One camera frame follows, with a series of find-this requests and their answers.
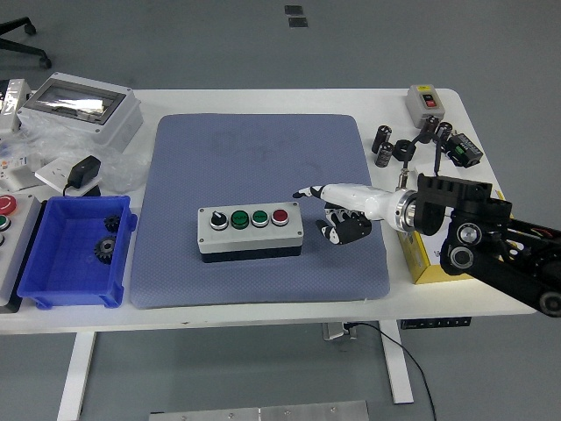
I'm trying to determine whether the blue plastic bin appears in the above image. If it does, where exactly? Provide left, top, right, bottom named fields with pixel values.
left=16, top=195, right=138, bottom=310

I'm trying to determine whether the yellow and white cardboard box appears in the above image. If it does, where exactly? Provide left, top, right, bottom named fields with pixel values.
left=396, top=189, right=509, bottom=285

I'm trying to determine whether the grey under-table bracket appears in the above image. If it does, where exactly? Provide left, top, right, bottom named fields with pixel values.
left=323, top=323, right=359, bottom=341

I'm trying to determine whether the thin black cable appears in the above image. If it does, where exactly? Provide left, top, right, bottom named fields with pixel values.
left=344, top=322, right=438, bottom=421

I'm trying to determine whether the black module with green terminal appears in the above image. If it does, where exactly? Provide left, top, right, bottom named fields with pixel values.
left=444, top=132, right=484, bottom=168

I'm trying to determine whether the black hexagonal nut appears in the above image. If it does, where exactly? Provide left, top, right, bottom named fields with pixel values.
left=392, top=139, right=416, bottom=162

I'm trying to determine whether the large black bevel gear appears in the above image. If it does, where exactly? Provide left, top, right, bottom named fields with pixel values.
left=93, top=235, right=118, bottom=266

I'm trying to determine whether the grey red-black push-button switch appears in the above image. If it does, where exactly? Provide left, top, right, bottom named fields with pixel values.
left=405, top=83, right=451, bottom=129

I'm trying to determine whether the grey four-button control box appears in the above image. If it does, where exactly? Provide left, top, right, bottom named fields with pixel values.
left=196, top=201, right=305, bottom=264

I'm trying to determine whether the black cylindrical capacitor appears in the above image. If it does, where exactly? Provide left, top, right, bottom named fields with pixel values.
left=432, top=121, right=454, bottom=150
left=417, top=113, right=441, bottom=145
left=374, top=140, right=394, bottom=168
left=371, top=124, right=393, bottom=154

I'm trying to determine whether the clear plastic bag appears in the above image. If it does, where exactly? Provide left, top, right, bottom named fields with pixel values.
left=0, top=118, right=150, bottom=194

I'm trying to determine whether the white electrical device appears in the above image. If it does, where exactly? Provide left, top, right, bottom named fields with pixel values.
left=0, top=78, right=32, bottom=135

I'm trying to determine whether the blue-grey table mat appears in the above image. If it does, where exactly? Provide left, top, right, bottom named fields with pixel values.
left=130, top=112, right=392, bottom=310

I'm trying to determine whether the white table leg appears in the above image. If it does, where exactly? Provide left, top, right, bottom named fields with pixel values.
left=380, top=322, right=415, bottom=405
left=56, top=332, right=96, bottom=421

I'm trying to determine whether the small white packaging box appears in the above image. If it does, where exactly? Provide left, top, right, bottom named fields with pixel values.
left=0, top=155, right=45, bottom=192

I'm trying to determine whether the white wall socket plate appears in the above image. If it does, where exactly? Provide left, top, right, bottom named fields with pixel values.
left=34, top=157, right=102, bottom=197

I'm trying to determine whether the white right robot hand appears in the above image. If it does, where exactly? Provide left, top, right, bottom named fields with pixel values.
left=292, top=182, right=395, bottom=246

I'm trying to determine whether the black office chair base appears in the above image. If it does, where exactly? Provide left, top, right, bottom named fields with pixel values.
left=0, top=16, right=53, bottom=70

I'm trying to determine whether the black power adapter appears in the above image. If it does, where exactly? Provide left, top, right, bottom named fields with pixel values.
left=62, top=154, right=103, bottom=197

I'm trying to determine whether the silver metal plate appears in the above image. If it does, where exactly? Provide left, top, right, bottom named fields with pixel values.
left=148, top=399, right=369, bottom=421

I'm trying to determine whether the grey enclosure with clear lid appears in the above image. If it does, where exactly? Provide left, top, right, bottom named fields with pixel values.
left=17, top=72, right=145, bottom=153

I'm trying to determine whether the grey emergency-stop button station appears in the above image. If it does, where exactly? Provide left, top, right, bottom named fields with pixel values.
left=0, top=192, right=47, bottom=313

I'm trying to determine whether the black table control panel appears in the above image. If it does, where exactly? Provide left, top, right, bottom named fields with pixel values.
left=399, top=316, right=472, bottom=331

